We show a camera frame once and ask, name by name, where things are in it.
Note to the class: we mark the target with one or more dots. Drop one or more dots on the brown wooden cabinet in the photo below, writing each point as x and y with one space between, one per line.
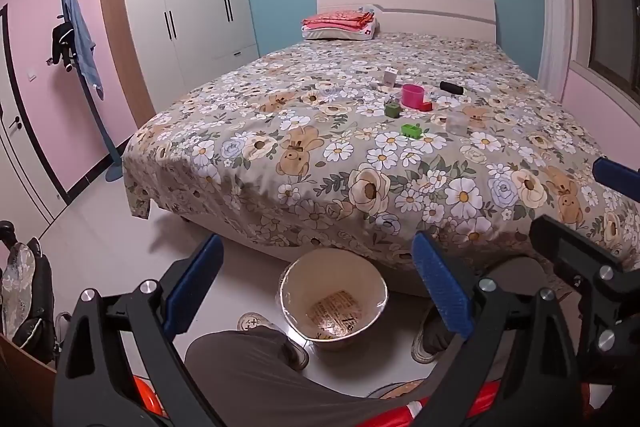
25 387

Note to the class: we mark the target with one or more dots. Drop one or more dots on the small red object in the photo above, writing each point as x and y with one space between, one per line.
426 106

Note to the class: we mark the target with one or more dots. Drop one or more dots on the small white box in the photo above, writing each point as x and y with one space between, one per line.
391 78

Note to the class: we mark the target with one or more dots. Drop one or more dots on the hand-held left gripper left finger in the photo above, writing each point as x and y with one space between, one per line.
195 279

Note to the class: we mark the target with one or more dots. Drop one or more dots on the white door with dark frame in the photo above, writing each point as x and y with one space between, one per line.
20 167

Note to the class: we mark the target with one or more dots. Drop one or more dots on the cream wooden bed frame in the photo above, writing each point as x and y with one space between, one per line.
425 7

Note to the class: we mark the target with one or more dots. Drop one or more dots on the bed with floral cover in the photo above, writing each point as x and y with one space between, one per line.
250 107

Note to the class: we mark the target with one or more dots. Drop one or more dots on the blue coat rack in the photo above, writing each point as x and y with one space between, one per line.
102 132

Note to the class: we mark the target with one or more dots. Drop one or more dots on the folded red blanket on pillow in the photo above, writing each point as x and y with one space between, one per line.
340 35

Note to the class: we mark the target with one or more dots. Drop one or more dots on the black cylindrical object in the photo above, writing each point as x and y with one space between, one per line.
451 88

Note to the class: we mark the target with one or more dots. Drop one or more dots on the flat green block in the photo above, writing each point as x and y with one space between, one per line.
411 131

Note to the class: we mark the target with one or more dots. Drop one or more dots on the person's right shoe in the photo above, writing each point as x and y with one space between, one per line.
425 349

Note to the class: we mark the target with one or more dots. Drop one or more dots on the person's left shoe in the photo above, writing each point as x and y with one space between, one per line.
255 322

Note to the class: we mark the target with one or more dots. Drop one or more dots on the cream round trash bin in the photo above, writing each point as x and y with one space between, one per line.
300 287

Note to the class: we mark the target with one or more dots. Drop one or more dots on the silvery plastic wrapper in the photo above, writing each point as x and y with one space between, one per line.
457 125

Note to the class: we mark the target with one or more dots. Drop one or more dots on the printed paper wrapper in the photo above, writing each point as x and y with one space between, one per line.
337 314

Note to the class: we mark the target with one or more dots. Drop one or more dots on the pink plastic cup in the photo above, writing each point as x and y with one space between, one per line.
412 97

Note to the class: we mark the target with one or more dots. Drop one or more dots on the person's shoe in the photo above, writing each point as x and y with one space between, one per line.
255 322
425 349

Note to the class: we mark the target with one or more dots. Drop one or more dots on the black hanging garment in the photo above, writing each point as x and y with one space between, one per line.
62 39

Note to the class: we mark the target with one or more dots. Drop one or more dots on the blue hanging garment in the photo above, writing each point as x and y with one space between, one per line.
82 42

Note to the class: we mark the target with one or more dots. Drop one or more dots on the white wardrobe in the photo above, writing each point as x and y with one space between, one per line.
200 7

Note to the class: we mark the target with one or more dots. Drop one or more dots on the window with white frame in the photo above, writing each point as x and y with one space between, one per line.
610 7

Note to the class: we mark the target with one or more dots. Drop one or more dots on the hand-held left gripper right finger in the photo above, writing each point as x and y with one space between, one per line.
442 287

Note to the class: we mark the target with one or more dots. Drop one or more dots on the green cube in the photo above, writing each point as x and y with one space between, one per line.
392 109

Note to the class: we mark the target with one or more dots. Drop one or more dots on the black patterned backpack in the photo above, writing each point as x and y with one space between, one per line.
30 302

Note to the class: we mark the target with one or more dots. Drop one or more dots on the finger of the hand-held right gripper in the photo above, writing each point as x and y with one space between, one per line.
617 177
565 242

